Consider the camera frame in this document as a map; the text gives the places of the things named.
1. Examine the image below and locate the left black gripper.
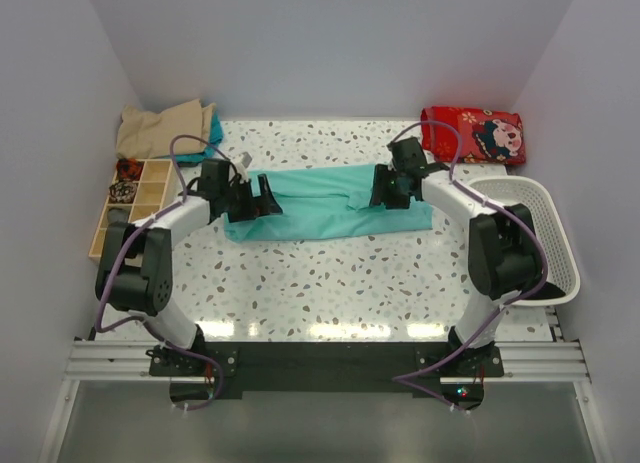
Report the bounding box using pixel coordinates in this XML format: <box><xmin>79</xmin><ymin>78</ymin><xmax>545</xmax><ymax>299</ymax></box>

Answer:
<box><xmin>220</xmin><ymin>175</ymin><xmax>281</xmax><ymax>224</ymax></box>

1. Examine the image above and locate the mint green t shirt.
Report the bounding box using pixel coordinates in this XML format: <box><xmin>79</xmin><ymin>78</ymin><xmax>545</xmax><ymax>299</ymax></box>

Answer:
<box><xmin>224</xmin><ymin>164</ymin><xmax>433</xmax><ymax>243</ymax></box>

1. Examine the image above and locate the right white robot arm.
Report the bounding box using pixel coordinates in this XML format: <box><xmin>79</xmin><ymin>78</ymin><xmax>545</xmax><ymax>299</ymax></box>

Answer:
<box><xmin>370</xmin><ymin>138</ymin><xmax>548</xmax><ymax>376</ymax></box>

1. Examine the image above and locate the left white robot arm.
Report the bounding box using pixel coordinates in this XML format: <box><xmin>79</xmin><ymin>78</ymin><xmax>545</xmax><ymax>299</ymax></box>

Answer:
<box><xmin>94</xmin><ymin>159</ymin><xmax>283</xmax><ymax>375</ymax></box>

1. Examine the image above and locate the red cartoon print cloth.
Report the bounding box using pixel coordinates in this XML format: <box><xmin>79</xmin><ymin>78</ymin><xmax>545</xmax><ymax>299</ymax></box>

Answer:
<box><xmin>420</xmin><ymin>106</ymin><xmax>526</xmax><ymax>165</ymax></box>

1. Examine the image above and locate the teal folded t shirt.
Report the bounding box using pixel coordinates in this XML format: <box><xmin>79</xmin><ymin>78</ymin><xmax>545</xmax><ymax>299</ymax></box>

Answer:
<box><xmin>176</xmin><ymin>103</ymin><xmax>224</xmax><ymax>166</ymax></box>

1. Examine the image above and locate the wooden compartment tray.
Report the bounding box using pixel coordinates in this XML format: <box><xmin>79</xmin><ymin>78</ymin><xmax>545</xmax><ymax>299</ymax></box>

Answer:
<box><xmin>88</xmin><ymin>159</ymin><xmax>178</xmax><ymax>263</ymax></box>

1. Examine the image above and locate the patterned brown scrunchie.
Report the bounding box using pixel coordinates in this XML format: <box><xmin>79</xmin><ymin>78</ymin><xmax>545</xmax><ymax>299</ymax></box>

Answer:
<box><xmin>108</xmin><ymin>181</ymin><xmax>138</xmax><ymax>204</ymax></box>

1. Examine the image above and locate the red black scrunchie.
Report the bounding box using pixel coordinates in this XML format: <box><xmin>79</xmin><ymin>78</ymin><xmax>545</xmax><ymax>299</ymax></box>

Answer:
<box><xmin>116</xmin><ymin>159</ymin><xmax>144</xmax><ymax>182</ymax></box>

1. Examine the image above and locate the beige folded t shirt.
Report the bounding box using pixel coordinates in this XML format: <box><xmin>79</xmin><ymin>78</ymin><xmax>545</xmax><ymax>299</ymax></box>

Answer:
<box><xmin>116</xmin><ymin>99</ymin><xmax>217</xmax><ymax>159</ymax></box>

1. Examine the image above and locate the grey scrunchie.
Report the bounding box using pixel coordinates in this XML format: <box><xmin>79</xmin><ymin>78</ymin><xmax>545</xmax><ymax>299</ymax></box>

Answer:
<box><xmin>106</xmin><ymin>207</ymin><xmax>130</xmax><ymax>227</ymax></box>

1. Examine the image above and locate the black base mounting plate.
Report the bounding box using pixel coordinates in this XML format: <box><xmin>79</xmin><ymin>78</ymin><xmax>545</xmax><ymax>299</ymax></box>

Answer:
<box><xmin>146</xmin><ymin>342</ymin><xmax>505</xmax><ymax>405</ymax></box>

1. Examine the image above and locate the black t shirt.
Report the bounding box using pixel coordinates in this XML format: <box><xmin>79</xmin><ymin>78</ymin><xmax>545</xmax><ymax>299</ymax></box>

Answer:
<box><xmin>538</xmin><ymin>281</ymin><xmax>566</xmax><ymax>300</ymax></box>

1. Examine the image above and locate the white plastic laundry basket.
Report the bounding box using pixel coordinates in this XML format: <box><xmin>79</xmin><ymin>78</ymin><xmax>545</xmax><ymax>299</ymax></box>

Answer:
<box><xmin>469</xmin><ymin>175</ymin><xmax>581</xmax><ymax>308</ymax></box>

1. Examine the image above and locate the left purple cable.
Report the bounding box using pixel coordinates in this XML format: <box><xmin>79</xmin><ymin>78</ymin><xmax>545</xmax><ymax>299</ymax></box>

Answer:
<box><xmin>94</xmin><ymin>135</ymin><xmax>241</xmax><ymax>412</ymax></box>

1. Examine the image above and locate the aluminium frame rail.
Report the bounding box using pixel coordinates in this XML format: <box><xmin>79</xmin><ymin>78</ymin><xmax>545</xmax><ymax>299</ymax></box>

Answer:
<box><xmin>65</xmin><ymin>340</ymin><xmax>590</xmax><ymax>383</ymax></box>

